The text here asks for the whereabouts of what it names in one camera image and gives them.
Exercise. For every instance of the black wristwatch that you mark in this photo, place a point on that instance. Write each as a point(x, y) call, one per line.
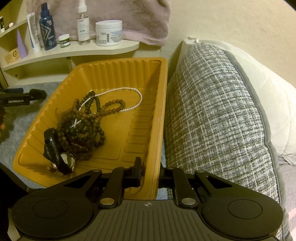
point(50, 143)

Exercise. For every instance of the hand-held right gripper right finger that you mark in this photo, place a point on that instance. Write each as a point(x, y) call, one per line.
point(178, 178)

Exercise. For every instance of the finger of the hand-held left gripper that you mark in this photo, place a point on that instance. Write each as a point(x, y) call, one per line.
point(38, 93)
point(13, 90)

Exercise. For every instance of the orange plastic tray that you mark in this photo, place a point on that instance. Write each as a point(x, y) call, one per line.
point(129, 129)

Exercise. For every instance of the grey fluffy towel mat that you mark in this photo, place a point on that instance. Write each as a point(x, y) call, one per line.
point(20, 120)

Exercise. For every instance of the lavender cone bottle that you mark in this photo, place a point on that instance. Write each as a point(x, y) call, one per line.
point(22, 48)

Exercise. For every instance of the white lip balm stick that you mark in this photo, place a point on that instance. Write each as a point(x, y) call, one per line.
point(1, 24)

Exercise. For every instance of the small wooden box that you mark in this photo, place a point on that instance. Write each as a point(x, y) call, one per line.
point(11, 56)

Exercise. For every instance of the white squeeze tube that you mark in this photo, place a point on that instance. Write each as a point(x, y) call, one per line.
point(34, 39)

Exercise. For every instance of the person's left hand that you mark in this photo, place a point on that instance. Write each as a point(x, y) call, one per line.
point(2, 126)

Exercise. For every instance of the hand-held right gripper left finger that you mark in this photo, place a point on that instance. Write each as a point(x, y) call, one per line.
point(136, 173)

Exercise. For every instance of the pink hanging towel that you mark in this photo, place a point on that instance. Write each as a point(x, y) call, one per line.
point(138, 18)

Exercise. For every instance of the grey woven pillow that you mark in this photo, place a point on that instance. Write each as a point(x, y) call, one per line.
point(208, 111)

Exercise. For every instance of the white cream jar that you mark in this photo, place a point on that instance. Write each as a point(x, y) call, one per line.
point(108, 34)

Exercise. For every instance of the cream shelf unit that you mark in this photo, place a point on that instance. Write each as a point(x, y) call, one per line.
point(76, 49)

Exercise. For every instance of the clear spray bottle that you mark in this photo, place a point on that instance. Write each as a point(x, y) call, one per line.
point(83, 32)

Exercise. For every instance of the black tube with white cap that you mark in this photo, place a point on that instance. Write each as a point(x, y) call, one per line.
point(10, 24)

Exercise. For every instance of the small green jar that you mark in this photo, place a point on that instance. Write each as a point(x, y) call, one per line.
point(64, 42)

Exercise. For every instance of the white quilted pillow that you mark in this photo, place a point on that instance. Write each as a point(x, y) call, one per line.
point(272, 92)

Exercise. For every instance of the pink striped bed sheet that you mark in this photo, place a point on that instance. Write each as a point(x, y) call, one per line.
point(289, 185)

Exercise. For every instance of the dark blue spray bottle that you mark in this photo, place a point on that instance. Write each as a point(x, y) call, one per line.
point(47, 34)

